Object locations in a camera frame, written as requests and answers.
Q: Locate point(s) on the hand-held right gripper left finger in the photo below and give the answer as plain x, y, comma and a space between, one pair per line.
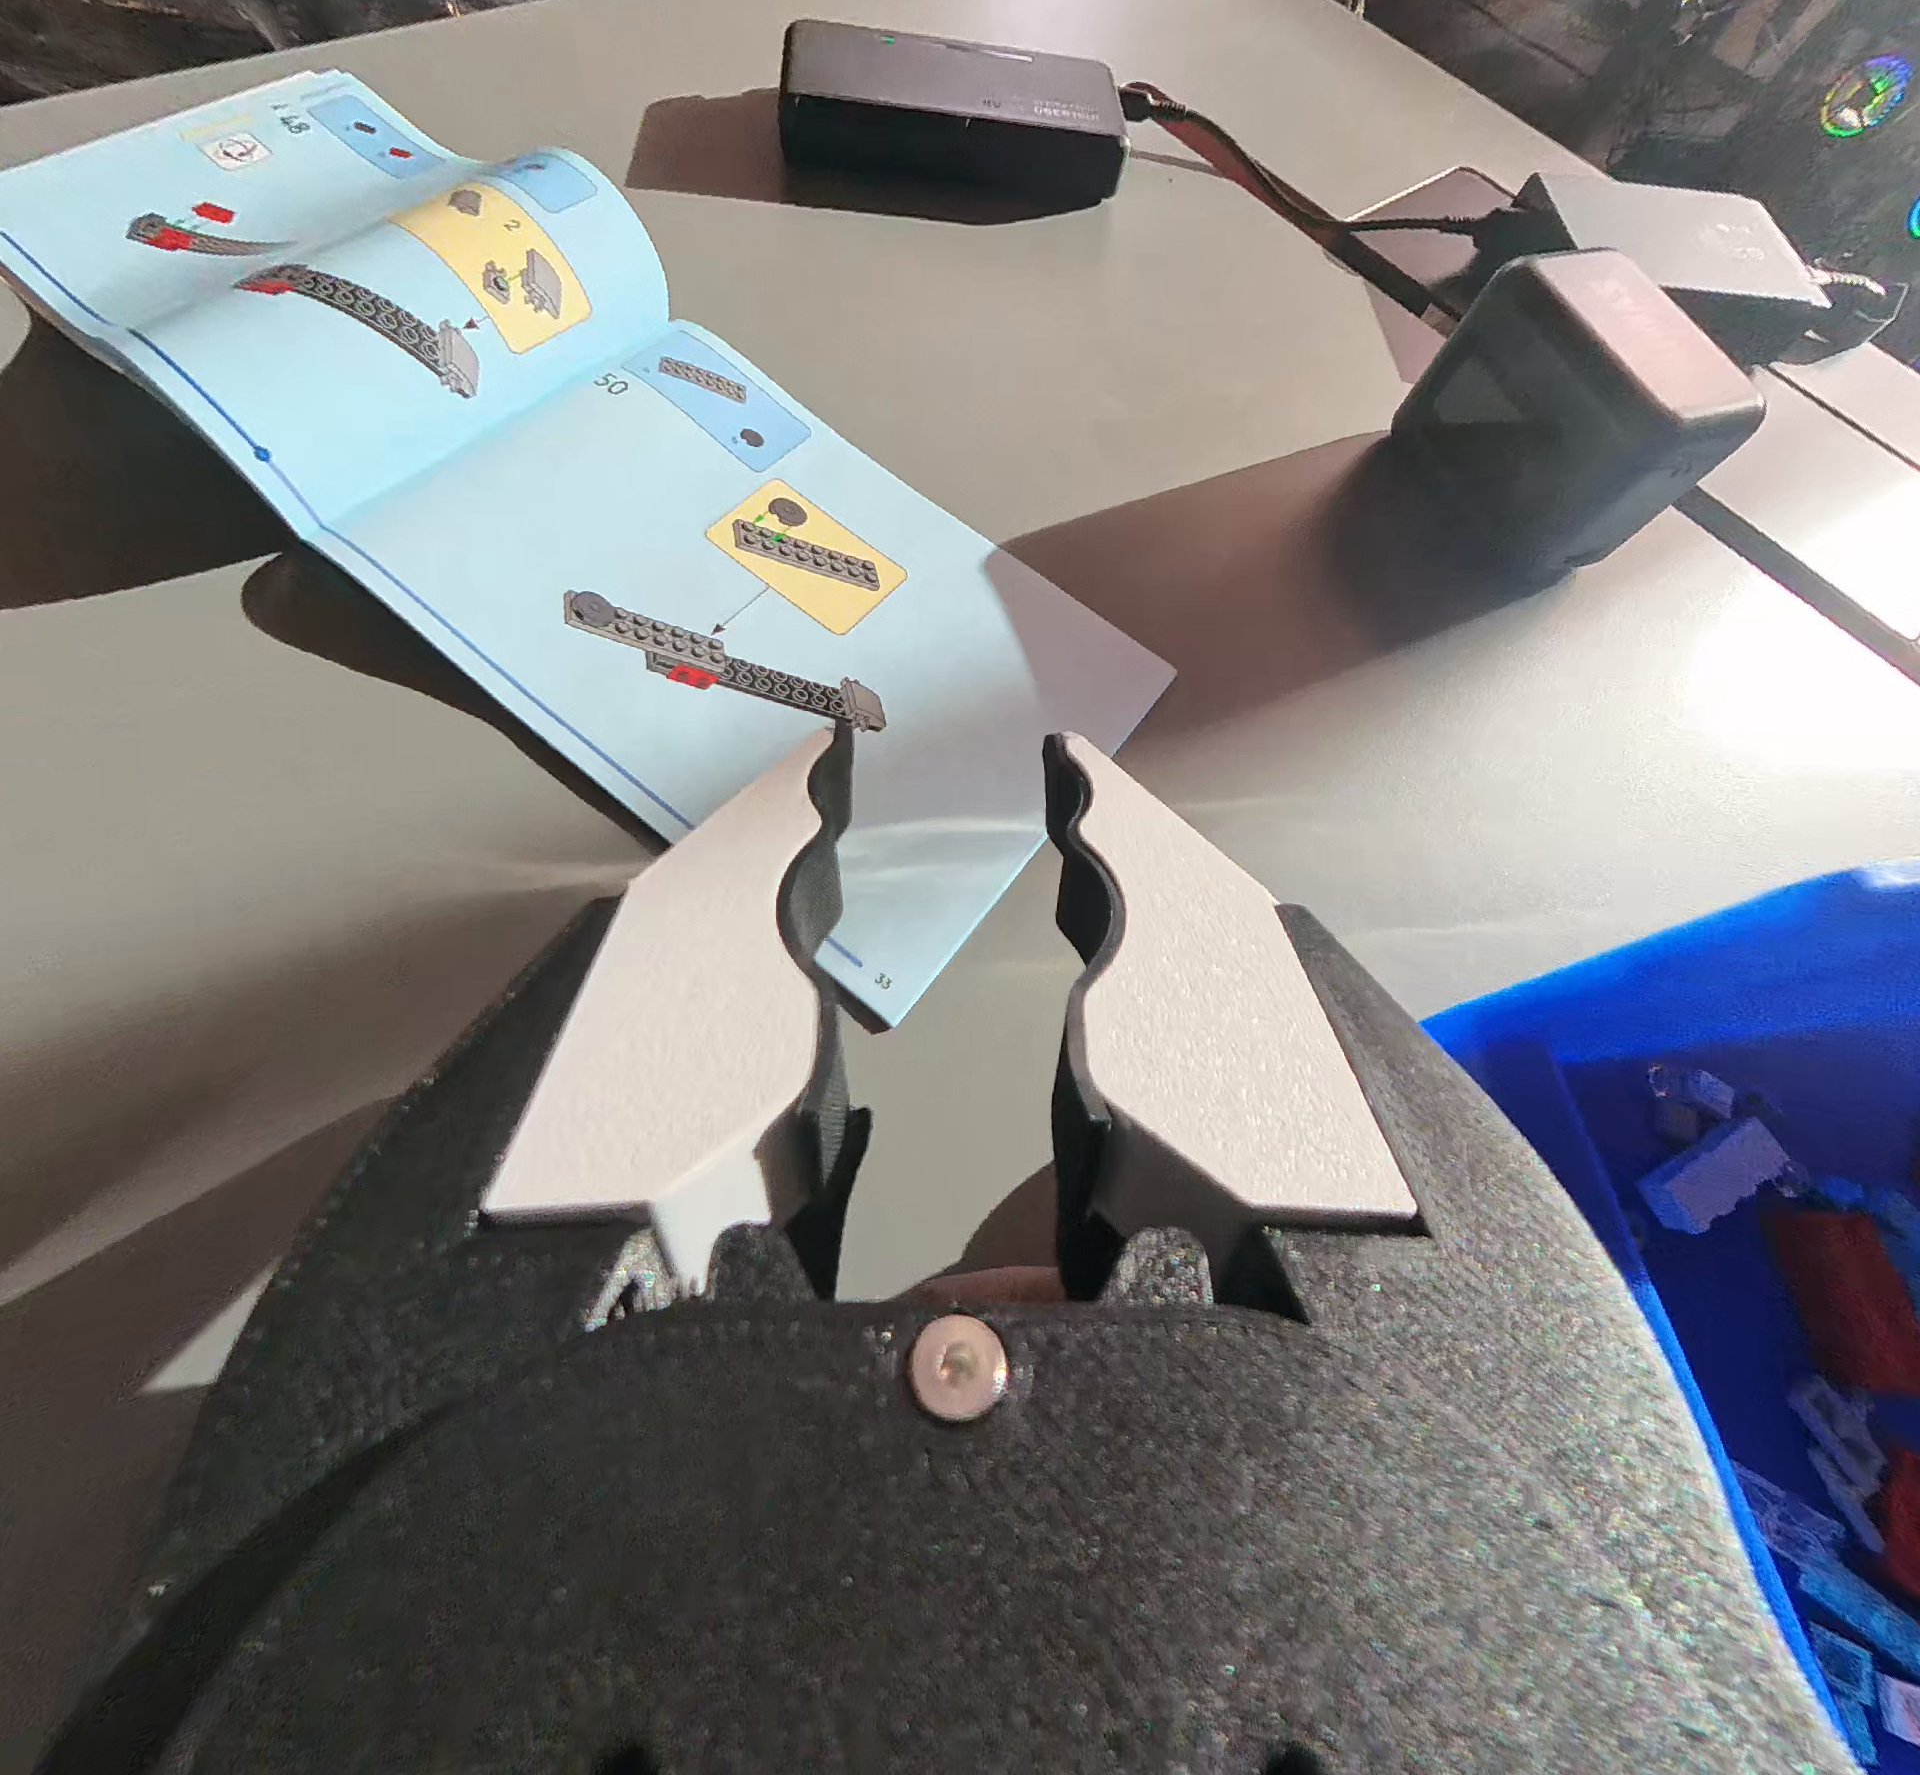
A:
675, 1054

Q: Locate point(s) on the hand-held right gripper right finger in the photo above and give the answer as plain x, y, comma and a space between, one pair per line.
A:
1229, 1054

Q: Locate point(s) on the blue plastic bin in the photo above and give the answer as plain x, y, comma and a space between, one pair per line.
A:
1726, 965

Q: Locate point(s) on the light blue instruction booklet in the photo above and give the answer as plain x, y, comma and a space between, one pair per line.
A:
524, 455

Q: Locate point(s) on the grey desk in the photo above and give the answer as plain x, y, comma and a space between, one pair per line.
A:
1275, 783

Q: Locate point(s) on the pile of loose toy bricks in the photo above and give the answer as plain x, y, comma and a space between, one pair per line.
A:
1801, 1279

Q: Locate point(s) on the black cube device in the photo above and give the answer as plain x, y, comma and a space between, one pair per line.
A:
1576, 423

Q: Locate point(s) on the black power adapter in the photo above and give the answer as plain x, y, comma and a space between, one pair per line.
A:
1696, 245

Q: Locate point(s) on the black power adapter box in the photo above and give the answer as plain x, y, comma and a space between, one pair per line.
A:
959, 103

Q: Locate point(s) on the computer case with rainbow fans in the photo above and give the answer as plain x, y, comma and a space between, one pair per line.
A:
1869, 96

